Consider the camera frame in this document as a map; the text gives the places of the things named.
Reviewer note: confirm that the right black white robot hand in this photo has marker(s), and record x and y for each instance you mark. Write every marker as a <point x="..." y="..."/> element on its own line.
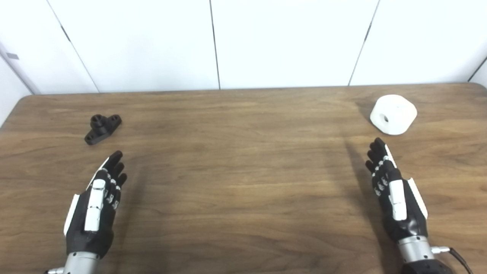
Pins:
<point x="399" y="213"/>

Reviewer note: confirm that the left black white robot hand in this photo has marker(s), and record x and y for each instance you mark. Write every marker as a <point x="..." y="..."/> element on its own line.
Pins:
<point x="93" y="213"/>

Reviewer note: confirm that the black flanged holder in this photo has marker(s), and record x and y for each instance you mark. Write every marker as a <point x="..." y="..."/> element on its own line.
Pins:
<point x="102" y="127"/>

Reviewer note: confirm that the round white piece with holes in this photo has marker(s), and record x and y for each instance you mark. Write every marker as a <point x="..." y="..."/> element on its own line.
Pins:
<point x="395" y="114"/>

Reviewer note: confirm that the small grey wall tag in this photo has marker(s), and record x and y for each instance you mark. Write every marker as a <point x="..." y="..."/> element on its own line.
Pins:
<point x="12" y="56"/>

